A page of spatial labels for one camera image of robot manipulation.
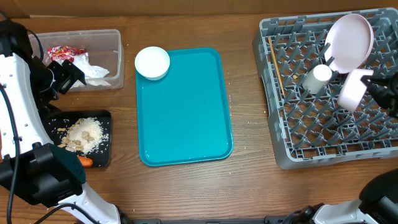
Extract pink bowl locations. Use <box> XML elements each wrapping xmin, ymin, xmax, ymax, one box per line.
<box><xmin>337</xmin><ymin>69</ymin><xmax>374</xmax><ymax>113</ymax></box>

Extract red snack wrapper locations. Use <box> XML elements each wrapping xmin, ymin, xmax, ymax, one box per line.
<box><xmin>47</xmin><ymin>45</ymin><xmax>86</xmax><ymax>62</ymax></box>

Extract white napkin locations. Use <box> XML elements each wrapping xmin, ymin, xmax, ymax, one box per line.
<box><xmin>70</xmin><ymin>52</ymin><xmax>110</xmax><ymax>86</ymax></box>

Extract white round plate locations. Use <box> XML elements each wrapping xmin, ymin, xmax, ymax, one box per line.
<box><xmin>324</xmin><ymin>14</ymin><xmax>374</xmax><ymax>73</ymax></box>

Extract white cup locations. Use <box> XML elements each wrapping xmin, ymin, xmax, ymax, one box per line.
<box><xmin>302</xmin><ymin>64</ymin><xmax>332</xmax><ymax>94</ymax></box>

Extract white bowl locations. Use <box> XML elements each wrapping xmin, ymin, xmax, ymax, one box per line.
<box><xmin>134</xmin><ymin>46</ymin><xmax>170</xmax><ymax>80</ymax></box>

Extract wooden chopstick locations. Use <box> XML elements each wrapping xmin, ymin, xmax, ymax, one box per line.
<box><xmin>267</xmin><ymin>37</ymin><xmax>285</xmax><ymax>98</ymax></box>

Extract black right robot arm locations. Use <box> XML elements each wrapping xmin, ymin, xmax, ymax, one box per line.
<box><xmin>283</xmin><ymin>74</ymin><xmax>397</xmax><ymax>224</ymax></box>

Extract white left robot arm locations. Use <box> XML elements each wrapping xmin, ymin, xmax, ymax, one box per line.
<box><xmin>1</xmin><ymin>19</ymin><xmax>129</xmax><ymax>223</ymax></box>

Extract grey dishwasher rack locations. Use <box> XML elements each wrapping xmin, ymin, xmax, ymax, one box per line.
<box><xmin>252</xmin><ymin>12</ymin><xmax>397</xmax><ymax>169</ymax></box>

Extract clear plastic bin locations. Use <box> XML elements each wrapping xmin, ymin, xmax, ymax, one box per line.
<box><xmin>29</xmin><ymin>29</ymin><xmax>124</xmax><ymax>91</ymax></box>

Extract rice and peanut shell scraps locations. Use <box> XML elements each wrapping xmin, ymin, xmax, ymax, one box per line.
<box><xmin>57</xmin><ymin>118</ymin><xmax>109</xmax><ymax>156</ymax></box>

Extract orange carrot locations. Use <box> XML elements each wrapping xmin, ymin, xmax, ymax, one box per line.
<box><xmin>78</xmin><ymin>156</ymin><xmax>93</xmax><ymax>168</ymax></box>

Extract black food tray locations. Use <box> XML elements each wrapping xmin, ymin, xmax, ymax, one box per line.
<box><xmin>44</xmin><ymin>110</ymin><xmax>112</xmax><ymax>167</ymax></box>

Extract teal serving tray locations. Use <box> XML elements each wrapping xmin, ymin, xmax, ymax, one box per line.
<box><xmin>136</xmin><ymin>47</ymin><xmax>234</xmax><ymax>167</ymax></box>

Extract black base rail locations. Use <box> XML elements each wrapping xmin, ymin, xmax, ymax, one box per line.
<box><xmin>129</xmin><ymin>215</ymin><xmax>287</xmax><ymax>224</ymax></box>

